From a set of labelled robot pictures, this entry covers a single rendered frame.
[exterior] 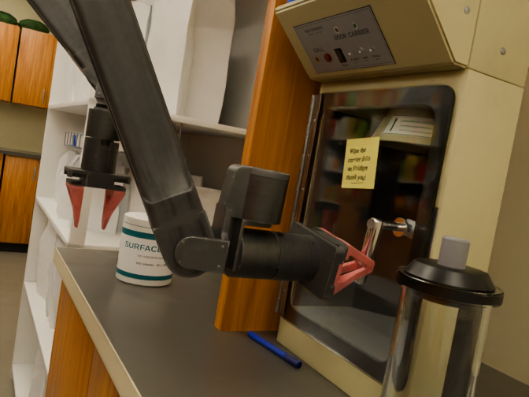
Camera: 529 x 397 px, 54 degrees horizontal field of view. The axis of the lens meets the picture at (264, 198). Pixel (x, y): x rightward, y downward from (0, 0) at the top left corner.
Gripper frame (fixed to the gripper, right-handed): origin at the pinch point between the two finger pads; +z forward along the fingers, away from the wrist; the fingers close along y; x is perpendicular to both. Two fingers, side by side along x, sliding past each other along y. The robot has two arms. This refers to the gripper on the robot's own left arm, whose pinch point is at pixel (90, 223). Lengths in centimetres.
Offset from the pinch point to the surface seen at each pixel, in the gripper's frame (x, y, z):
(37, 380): 115, 12, 82
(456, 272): -58, 24, -8
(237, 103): 111, 75, -38
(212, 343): -14.5, 19.7, 16.2
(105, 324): -5.2, 3.9, 16.1
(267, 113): -8.9, 25.9, -24.0
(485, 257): -46, 43, -8
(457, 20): -46, 30, -36
